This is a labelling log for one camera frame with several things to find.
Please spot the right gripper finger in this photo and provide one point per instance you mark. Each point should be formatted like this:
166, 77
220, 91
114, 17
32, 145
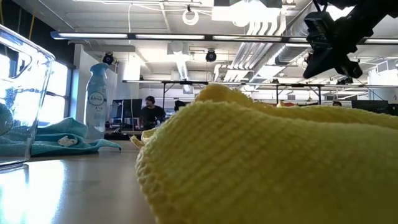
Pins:
351, 69
320, 63

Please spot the yellow microfiber towel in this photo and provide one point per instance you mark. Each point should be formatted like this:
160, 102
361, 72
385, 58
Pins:
280, 104
248, 171

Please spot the black ceiling spotlight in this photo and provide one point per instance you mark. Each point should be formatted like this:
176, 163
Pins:
108, 58
345, 81
211, 55

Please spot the person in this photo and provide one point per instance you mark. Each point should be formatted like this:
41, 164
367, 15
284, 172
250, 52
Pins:
337, 103
151, 116

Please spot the black monitor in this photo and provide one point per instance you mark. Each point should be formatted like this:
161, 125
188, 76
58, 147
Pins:
370, 105
127, 112

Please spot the small dark monitor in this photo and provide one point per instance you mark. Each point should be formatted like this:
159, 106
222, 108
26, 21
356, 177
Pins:
179, 105

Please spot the long linear ceiling light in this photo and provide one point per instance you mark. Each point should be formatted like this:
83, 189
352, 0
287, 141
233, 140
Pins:
171, 36

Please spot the air freshener spray bottle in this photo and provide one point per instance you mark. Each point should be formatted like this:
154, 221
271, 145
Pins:
96, 118

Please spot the clear plastic basket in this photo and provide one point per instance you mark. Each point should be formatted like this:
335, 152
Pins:
37, 93

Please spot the silver ventilation duct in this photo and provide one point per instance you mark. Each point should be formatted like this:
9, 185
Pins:
292, 54

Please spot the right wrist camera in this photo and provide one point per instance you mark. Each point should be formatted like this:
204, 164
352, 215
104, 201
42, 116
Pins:
317, 28

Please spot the long black frame table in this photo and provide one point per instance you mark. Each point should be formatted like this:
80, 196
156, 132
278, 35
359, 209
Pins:
217, 82

